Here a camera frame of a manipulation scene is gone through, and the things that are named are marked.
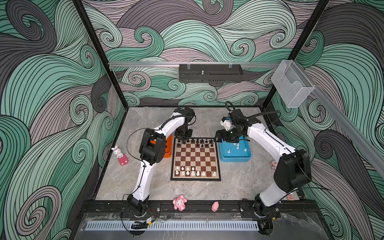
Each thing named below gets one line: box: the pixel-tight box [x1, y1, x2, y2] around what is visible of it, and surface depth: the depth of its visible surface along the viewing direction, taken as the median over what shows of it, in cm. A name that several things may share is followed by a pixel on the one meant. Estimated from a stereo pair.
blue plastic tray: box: [219, 135, 252, 163], surface depth 94 cm
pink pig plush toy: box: [172, 194, 188, 212], surface depth 74 cm
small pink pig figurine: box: [211, 201, 219, 212], surface depth 74 cm
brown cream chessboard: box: [170, 137, 221, 181], surface depth 91 cm
